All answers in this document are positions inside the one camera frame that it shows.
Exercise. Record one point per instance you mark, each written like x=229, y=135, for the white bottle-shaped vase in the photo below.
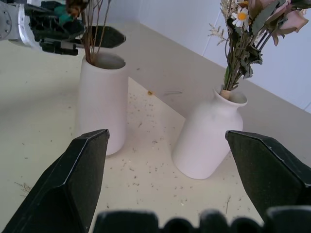
x=209, y=136

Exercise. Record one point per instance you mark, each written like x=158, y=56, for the pink rose daisy bouquet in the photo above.
x=239, y=48

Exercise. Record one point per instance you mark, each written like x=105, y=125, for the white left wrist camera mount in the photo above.
x=24, y=29

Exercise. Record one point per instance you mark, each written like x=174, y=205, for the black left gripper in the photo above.
x=52, y=34

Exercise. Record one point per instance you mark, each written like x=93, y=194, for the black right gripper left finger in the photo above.
x=73, y=179

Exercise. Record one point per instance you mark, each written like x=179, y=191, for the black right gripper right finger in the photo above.
x=264, y=170

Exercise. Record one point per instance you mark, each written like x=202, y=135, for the tall cylindrical white vase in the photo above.
x=102, y=106

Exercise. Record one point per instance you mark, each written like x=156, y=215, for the dried brown-stem flower bouquet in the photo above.
x=90, y=36

